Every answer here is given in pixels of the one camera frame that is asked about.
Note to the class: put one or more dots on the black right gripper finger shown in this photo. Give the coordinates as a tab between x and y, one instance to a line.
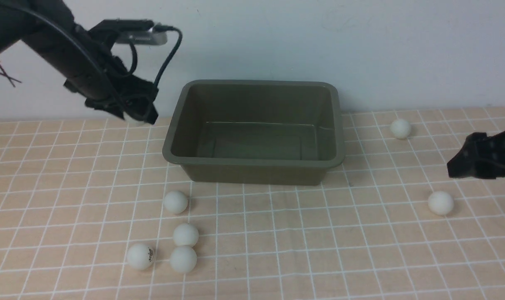
461	164

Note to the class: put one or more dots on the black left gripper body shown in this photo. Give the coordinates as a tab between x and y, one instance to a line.
126	85

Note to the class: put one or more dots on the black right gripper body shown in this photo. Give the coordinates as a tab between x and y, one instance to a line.
486	155

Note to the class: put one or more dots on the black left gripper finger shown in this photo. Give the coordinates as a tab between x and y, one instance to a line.
109	107
143	110

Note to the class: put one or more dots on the white ping-pong ball with logo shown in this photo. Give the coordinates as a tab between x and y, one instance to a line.
140	256

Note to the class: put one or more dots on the white ping-pong ball bottom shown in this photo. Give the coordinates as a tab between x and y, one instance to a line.
183	259

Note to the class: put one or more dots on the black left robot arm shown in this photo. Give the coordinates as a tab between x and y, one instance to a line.
98	63

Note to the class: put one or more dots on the olive green plastic bin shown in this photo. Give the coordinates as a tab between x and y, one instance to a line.
265	132

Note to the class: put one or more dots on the beige grid tablecloth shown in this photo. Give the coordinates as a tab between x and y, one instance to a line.
75	195

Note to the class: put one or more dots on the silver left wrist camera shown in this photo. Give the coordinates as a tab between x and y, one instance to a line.
125	31

